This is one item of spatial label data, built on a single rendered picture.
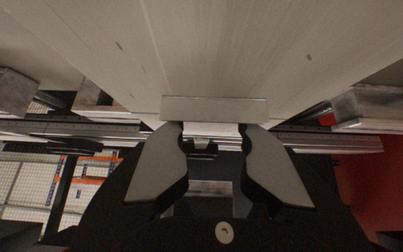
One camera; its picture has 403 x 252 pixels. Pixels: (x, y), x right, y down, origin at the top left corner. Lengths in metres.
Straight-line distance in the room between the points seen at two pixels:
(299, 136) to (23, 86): 0.84
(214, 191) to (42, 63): 0.42
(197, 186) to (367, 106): 0.38
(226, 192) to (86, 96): 0.31
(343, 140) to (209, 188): 0.62
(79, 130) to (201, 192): 0.54
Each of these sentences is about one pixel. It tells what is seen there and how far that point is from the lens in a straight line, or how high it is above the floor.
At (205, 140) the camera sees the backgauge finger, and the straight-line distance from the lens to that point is 0.27.
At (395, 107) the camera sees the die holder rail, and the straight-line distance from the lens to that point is 0.48.
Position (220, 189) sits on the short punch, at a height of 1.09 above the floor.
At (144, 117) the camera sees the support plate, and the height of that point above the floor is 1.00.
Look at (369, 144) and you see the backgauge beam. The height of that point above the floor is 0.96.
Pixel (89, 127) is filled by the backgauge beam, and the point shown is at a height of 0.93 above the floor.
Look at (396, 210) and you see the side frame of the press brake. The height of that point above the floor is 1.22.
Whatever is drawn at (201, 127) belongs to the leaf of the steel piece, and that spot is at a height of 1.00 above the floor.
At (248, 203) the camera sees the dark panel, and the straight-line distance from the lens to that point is 0.82.
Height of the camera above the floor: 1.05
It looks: 17 degrees down
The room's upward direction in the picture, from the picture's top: 178 degrees counter-clockwise
